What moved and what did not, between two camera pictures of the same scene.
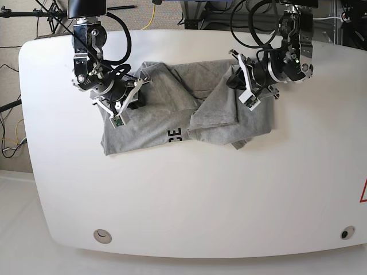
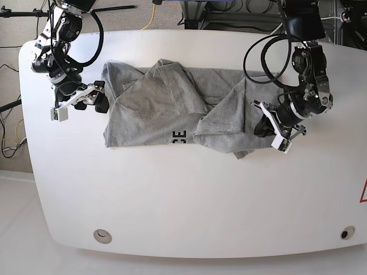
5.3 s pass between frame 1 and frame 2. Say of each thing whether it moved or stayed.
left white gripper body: moved
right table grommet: stayed
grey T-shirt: moved
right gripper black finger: moved
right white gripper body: moved
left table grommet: stayed
